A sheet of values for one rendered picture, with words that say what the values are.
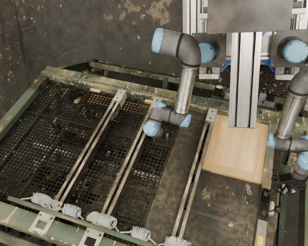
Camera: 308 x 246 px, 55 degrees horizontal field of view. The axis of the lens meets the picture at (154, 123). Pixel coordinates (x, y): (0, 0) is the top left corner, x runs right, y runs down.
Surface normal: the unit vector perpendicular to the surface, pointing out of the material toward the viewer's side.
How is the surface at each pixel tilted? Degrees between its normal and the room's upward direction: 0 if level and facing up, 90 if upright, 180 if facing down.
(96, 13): 0
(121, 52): 0
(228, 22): 0
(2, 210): 59
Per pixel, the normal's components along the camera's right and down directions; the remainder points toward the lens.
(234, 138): -0.04, -0.64
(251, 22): -0.30, 0.31
